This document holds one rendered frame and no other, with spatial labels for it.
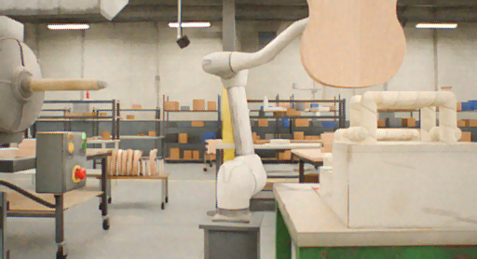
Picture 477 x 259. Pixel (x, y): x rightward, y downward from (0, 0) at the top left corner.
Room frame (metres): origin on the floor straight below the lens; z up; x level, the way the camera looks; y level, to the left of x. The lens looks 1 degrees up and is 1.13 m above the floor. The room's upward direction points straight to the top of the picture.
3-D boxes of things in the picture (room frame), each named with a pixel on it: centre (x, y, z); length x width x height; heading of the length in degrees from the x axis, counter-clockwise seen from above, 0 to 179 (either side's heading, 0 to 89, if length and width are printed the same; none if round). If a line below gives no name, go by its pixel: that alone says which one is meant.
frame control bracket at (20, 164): (1.06, 0.70, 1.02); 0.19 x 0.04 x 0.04; 179
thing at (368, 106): (0.69, -0.27, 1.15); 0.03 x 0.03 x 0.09
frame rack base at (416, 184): (0.74, -0.35, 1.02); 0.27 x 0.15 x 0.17; 88
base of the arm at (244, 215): (1.62, 0.06, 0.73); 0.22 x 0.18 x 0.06; 82
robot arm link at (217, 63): (1.70, 0.12, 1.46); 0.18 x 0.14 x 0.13; 66
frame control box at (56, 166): (1.12, 0.70, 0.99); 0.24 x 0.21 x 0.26; 89
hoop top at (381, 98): (0.69, -0.35, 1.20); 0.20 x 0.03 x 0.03; 87
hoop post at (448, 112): (0.69, -0.44, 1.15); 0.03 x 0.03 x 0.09
